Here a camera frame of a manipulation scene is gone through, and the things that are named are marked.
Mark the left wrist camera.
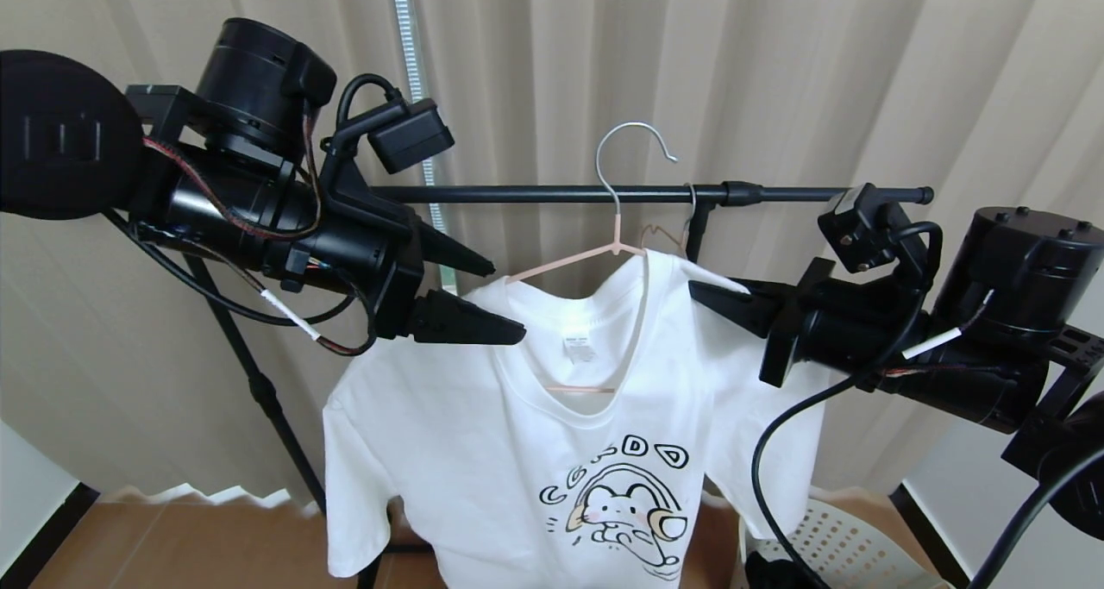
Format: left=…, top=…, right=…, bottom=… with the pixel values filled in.
left=322, top=73, right=455, bottom=228

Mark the black garment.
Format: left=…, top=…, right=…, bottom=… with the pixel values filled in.
left=744, top=553, right=820, bottom=589

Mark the black clothes rack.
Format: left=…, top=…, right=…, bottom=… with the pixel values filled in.
left=181, top=182, right=935, bottom=589

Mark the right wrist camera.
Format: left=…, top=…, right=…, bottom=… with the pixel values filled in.
left=818, top=184, right=943, bottom=290

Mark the white laundry basket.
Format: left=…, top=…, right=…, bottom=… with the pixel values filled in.
left=737, top=496, right=954, bottom=589

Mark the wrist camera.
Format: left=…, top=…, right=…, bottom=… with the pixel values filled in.
left=322, top=73, right=455, bottom=228
left=818, top=184, right=943, bottom=290

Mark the white printed t-shirt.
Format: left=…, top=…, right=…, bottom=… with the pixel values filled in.
left=323, top=251, right=829, bottom=589

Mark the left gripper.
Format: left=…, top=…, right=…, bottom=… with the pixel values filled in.
left=168, top=171, right=527, bottom=346

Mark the pink clothes hanger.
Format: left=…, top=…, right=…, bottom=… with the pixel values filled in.
left=505, top=122, right=680, bottom=396
left=638, top=184, right=698, bottom=255

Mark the beige curtain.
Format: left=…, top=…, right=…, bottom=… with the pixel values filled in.
left=0, top=0, right=1104, bottom=508

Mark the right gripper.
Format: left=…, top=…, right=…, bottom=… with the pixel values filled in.
left=759, top=257, right=932, bottom=389

